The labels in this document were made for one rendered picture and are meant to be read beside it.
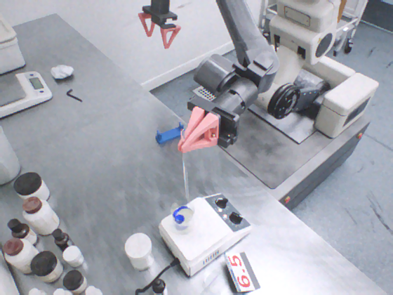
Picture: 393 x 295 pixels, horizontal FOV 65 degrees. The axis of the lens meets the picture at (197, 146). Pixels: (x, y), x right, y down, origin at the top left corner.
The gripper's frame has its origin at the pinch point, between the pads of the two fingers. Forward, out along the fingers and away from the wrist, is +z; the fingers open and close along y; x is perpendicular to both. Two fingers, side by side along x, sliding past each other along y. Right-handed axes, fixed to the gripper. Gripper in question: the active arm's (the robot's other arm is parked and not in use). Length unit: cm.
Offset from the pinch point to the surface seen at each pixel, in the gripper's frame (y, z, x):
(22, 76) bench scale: -92, -9, 30
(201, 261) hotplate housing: 6.9, 4.3, 29.6
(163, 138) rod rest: -28.8, -21.2, 33.5
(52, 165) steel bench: -48, 8, 34
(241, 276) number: 15.3, 0.1, 33.4
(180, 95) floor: -105, -110, 108
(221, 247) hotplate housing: 8.4, -1.4, 30.2
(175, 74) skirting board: -122, -124, 104
